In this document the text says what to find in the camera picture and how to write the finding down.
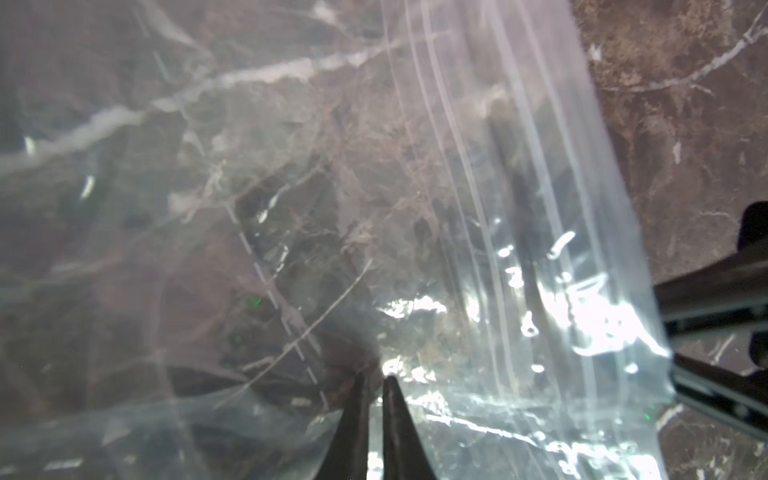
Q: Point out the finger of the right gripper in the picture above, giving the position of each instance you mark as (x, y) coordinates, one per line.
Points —
(729, 295)
(734, 400)

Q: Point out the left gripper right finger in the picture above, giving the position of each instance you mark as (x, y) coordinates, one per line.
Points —
(403, 454)

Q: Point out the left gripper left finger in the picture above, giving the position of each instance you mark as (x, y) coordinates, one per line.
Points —
(347, 455)

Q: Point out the clear plastic vacuum bag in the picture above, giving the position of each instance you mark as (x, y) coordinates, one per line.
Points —
(216, 215)

